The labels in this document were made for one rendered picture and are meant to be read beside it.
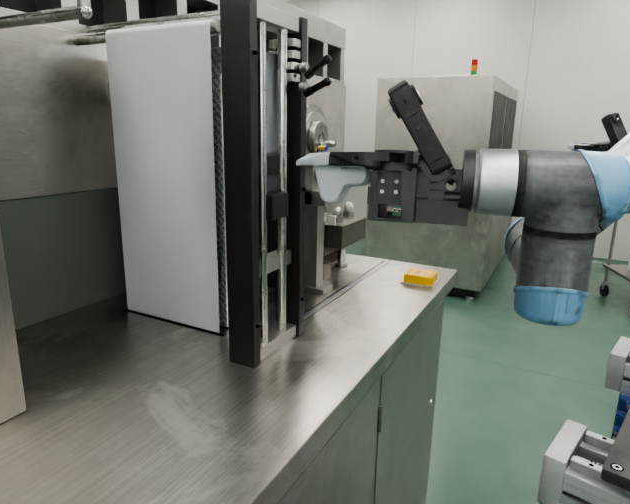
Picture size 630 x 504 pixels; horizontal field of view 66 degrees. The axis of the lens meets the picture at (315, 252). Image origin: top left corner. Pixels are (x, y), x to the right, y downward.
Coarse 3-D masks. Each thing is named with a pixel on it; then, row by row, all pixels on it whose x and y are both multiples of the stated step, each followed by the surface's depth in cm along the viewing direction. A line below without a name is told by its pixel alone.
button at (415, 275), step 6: (408, 270) 124; (414, 270) 124; (420, 270) 124; (426, 270) 124; (432, 270) 124; (408, 276) 121; (414, 276) 120; (420, 276) 120; (426, 276) 119; (432, 276) 120; (408, 282) 121; (414, 282) 120; (420, 282) 120; (426, 282) 119; (432, 282) 120
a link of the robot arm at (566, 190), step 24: (528, 168) 51; (552, 168) 51; (576, 168) 50; (600, 168) 50; (624, 168) 49; (528, 192) 51; (552, 192) 51; (576, 192) 50; (600, 192) 49; (624, 192) 49; (528, 216) 54; (552, 216) 52; (576, 216) 51; (600, 216) 51
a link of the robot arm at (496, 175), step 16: (480, 160) 53; (496, 160) 52; (512, 160) 52; (480, 176) 52; (496, 176) 52; (512, 176) 51; (480, 192) 53; (496, 192) 52; (512, 192) 52; (480, 208) 54; (496, 208) 53; (512, 208) 53
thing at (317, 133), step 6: (312, 126) 108; (318, 126) 108; (324, 126) 111; (312, 132) 107; (318, 132) 109; (324, 132) 111; (312, 138) 107; (318, 138) 110; (324, 138) 112; (312, 144) 108; (318, 144) 109; (312, 150) 109; (318, 150) 110; (324, 150) 112
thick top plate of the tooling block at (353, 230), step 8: (344, 224) 127; (352, 224) 129; (360, 224) 134; (328, 232) 126; (336, 232) 125; (344, 232) 125; (352, 232) 130; (360, 232) 135; (328, 240) 126; (336, 240) 125; (344, 240) 126; (352, 240) 131; (336, 248) 126
